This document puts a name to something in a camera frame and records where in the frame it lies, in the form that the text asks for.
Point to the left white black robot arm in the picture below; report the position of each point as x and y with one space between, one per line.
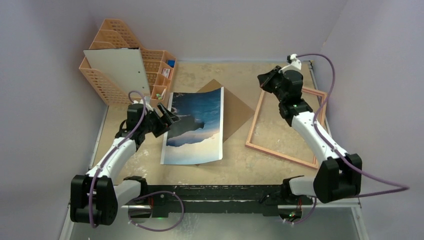
94 199

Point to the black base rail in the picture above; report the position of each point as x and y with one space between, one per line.
267 200

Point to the red white small box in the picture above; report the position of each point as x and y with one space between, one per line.
167 72

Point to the green white small items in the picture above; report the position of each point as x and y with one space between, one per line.
160 92

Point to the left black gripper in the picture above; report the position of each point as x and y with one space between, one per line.
163 125

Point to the orange plastic desk organizer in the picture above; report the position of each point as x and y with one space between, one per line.
116 34

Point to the blue item in organizer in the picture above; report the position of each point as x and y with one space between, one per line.
171 63

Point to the brown cardboard backing board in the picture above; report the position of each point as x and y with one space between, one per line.
235 111

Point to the blue mountain photo print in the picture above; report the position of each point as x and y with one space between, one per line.
197 137

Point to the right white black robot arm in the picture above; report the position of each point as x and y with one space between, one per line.
338 175

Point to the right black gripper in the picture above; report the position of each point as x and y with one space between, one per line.
272 81

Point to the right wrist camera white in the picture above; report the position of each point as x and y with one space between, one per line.
294 64

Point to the grey board in organizer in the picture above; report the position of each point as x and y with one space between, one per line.
123 66

